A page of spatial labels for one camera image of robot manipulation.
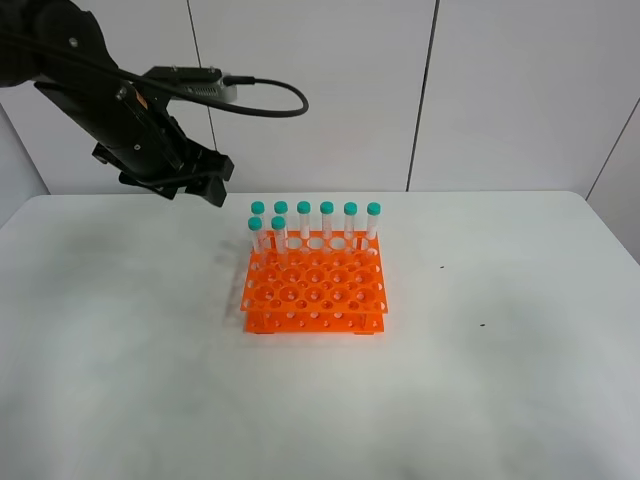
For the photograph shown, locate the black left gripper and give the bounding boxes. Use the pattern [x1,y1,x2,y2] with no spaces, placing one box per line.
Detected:
[92,83,234,207]

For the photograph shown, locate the teal-capped test tube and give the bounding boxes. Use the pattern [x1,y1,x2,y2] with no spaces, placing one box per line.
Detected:
[271,215,289,269]

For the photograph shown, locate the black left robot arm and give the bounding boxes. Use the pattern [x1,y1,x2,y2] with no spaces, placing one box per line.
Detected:
[1,1,234,207]

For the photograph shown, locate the rack tube back far-left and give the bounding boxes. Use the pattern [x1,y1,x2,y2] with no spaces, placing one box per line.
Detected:
[250,201,266,248]

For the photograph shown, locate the rack tube second row left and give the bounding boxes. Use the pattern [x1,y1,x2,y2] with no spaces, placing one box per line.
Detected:
[248,216,265,265]

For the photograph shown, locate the orange test tube rack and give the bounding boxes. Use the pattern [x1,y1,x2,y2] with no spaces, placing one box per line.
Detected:
[240,230,389,335]

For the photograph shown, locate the rack tube back far-right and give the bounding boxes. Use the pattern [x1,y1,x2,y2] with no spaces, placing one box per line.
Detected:
[366,202,381,240]

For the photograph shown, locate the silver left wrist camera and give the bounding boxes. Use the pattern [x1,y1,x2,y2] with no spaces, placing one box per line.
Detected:
[143,66,237,103]

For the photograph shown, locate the thick black left cable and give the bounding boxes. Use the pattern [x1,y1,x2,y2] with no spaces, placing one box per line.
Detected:
[0,27,310,119]

